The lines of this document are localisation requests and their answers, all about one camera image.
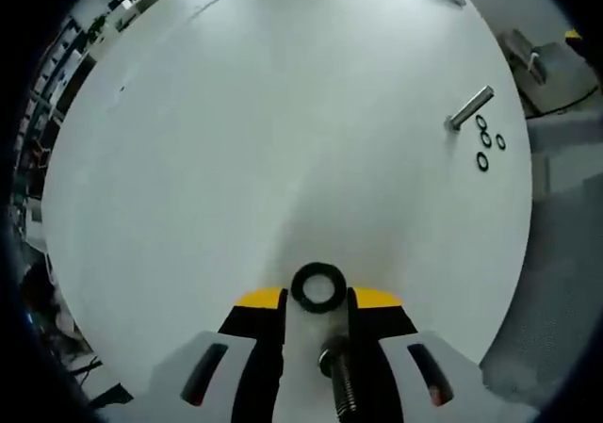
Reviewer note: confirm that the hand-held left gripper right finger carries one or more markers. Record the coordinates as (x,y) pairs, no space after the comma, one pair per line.
(400,343)

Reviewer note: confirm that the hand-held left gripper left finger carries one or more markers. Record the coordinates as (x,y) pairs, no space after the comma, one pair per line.
(254,343)

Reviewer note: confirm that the silver threaded stud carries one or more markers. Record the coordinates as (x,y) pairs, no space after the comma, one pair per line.
(340,385)

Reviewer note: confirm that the silver bolt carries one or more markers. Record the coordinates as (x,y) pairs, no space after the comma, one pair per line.
(468,109)

